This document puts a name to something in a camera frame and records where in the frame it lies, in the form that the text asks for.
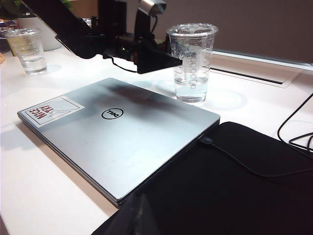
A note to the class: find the silver Dell laptop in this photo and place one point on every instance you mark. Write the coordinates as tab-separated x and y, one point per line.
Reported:
110	147

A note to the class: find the brown desk partition panel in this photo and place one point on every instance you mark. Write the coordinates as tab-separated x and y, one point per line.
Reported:
244	24

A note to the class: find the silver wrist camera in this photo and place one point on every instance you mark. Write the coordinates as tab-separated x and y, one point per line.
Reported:
152	6

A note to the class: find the aluminium desk rail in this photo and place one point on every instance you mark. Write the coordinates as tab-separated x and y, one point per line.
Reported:
269	58

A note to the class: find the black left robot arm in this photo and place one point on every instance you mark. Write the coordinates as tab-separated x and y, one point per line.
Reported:
61	27

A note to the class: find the green leafy plant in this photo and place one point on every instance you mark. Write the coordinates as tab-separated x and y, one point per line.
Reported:
9	9

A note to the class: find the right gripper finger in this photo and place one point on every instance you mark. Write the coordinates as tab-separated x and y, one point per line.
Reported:
129	220

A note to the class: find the clear plain plastic cup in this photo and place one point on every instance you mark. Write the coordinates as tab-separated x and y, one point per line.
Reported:
29	61

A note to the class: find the black mouse pad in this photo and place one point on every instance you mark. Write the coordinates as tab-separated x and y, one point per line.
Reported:
232	191

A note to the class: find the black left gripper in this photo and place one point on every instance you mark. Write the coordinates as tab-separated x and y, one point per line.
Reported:
122	50

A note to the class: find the clear plastic Starbucks cup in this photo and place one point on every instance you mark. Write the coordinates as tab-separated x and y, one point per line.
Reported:
193	93

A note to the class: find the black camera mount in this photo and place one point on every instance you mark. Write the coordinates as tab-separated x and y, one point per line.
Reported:
141	24

